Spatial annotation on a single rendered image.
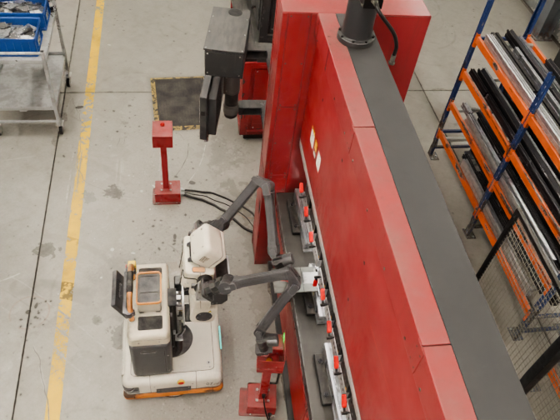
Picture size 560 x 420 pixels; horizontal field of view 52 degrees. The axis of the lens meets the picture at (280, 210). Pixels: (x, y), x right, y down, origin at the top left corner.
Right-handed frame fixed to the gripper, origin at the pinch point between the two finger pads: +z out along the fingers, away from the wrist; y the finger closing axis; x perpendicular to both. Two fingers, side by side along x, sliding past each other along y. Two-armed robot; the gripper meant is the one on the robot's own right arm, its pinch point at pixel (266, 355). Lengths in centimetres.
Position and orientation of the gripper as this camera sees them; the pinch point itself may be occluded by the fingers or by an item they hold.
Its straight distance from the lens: 351.5
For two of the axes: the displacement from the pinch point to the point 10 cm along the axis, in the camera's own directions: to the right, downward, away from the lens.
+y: 9.9, -1.1, -1.2
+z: 1.6, 6.5, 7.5
